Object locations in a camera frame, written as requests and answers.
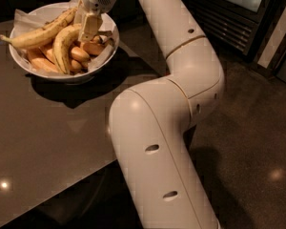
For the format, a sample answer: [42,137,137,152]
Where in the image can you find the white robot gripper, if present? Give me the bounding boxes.
[73,0,116,42]

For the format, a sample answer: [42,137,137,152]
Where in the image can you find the curved spotted yellow banana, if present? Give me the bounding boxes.
[52,24,81,74]

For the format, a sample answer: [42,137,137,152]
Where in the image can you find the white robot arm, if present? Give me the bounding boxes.
[109,0,224,229]

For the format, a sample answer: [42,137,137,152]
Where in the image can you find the small orange banana right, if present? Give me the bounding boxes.
[75,41,105,56]

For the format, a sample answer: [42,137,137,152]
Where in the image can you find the small orange banana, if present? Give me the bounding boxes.
[75,41,105,56]
[70,46,91,62]

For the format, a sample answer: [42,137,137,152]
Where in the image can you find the small orange banana middle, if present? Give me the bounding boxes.
[70,46,91,62]

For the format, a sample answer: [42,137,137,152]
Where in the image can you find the white ceramic bowl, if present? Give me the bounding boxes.
[9,2,119,84]

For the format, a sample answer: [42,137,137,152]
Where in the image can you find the long upper yellow banana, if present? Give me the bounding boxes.
[0,8,77,50]

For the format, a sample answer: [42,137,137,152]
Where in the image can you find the orange banana lower left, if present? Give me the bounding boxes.
[27,49,57,73]

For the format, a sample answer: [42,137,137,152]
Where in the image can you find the white paper bowl liner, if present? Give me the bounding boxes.
[10,0,119,82]

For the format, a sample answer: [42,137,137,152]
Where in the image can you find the black glass door refrigerator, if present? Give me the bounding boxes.
[182,0,286,61]

